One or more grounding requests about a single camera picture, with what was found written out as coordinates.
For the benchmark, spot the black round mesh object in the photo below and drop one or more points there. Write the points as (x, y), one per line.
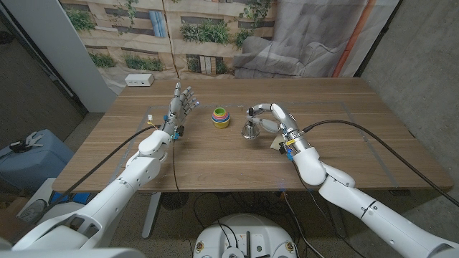
(174, 200)

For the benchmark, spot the blue plastic bin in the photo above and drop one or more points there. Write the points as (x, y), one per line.
(43, 161)

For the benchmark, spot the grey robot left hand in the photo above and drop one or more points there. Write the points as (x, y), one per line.
(176, 107)

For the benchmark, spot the white table leg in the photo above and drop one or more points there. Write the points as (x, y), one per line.
(150, 215)

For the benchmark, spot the stack of rainbow plastic cups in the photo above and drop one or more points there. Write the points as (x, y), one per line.
(221, 120)

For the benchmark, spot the printed fabric backdrop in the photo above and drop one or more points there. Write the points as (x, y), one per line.
(215, 53)

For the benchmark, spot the pale yellow sponge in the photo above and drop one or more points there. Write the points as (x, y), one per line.
(276, 144)

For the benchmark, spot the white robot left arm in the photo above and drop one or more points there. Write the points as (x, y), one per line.
(140, 172)

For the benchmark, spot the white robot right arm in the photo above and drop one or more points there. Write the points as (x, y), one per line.
(376, 215)

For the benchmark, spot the white robot torso base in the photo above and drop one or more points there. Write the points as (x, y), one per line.
(247, 229)

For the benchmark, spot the black and white hand tool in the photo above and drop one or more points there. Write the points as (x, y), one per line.
(21, 145)

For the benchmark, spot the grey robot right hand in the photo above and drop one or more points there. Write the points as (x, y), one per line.
(285, 120)

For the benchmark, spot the white power strip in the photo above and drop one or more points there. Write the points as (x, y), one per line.
(139, 79)

